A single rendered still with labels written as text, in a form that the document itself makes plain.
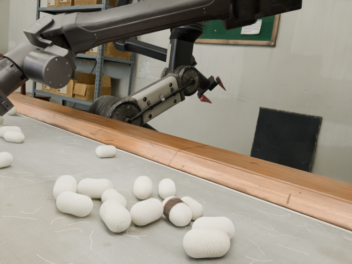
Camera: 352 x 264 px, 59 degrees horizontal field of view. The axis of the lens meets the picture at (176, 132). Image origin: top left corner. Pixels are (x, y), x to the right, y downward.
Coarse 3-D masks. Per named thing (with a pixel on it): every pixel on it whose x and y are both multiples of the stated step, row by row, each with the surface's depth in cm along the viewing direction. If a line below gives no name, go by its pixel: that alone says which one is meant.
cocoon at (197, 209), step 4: (188, 196) 32; (184, 200) 31; (188, 200) 31; (192, 200) 31; (188, 204) 30; (192, 204) 30; (196, 204) 30; (200, 204) 31; (192, 208) 30; (196, 208) 30; (200, 208) 30; (192, 212) 30; (196, 212) 30; (200, 212) 30; (192, 216) 30; (196, 216) 30; (200, 216) 30
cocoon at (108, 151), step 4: (96, 148) 48; (100, 148) 47; (104, 148) 47; (108, 148) 48; (112, 148) 48; (96, 152) 47; (100, 152) 47; (104, 152) 47; (108, 152) 48; (112, 152) 48; (100, 156) 47; (104, 156) 48; (108, 156) 48; (112, 156) 49
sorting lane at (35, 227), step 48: (0, 144) 48; (48, 144) 52; (96, 144) 56; (0, 192) 31; (48, 192) 33; (192, 192) 38; (240, 192) 40; (0, 240) 23; (48, 240) 24; (96, 240) 25; (144, 240) 26; (240, 240) 28; (288, 240) 29; (336, 240) 30
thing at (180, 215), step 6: (168, 198) 30; (162, 204) 30; (180, 204) 29; (174, 210) 28; (180, 210) 28; (186, 210) 28; (174, 216) 28; (180, 216) 28; (186, 216) 28; (174, 222) 28; (180, 222) 28; (186, 222) 28
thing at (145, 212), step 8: (152, 200) 29; (136, 208) 27; (144, 208) 27; (152, 208) 28; (160, 208) 29; (136, 216) 27; (144, 216) 27; (152, 216) 28; (160, 216) 29; (136, 224) 28; (144, 224) 28
